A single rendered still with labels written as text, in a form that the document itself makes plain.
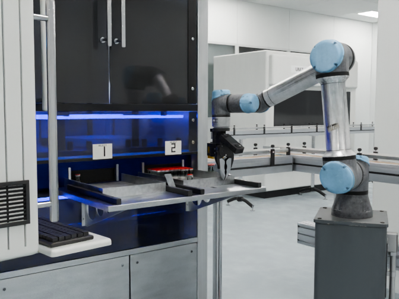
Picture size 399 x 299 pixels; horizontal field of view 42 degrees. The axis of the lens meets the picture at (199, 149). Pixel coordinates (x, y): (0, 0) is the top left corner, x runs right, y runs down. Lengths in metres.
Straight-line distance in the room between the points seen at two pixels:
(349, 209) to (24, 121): 1.19
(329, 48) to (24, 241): 1.15
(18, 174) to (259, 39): 7.80
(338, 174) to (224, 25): 6.83
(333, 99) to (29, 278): 1.28
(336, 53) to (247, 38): 7.01
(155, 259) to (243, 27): 6.81
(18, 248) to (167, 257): 1.03
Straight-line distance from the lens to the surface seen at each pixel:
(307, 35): 9.88
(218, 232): 2.69
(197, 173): 2.35
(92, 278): 2.18
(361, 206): 2.00
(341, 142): 1.86
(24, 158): 1.42
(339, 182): 1.85
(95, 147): 2.09
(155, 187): 1.93
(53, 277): 2.11
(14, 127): 1.40
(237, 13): 8.74
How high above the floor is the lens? 1.19
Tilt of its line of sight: 4 degrees down
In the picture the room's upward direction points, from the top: straight up
